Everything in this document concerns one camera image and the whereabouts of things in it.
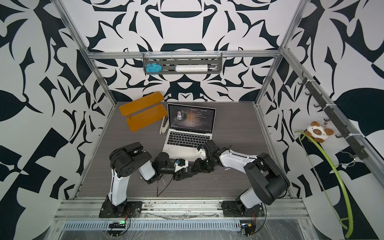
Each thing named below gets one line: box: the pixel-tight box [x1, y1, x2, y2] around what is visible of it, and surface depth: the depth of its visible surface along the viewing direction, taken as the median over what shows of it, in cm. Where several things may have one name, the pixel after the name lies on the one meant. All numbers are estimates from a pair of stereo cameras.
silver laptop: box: [163, 103, 217, 162], surface depth 98 cm
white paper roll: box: [175, 64, 208, 72], surface depth 92 cm
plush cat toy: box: [304, 121, 334, 143], surface depth 61 cm
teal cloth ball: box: [145, 62, 163, 75], surface depth 93 cm
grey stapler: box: [159, 115, 169, 135], surface depth 106 cm
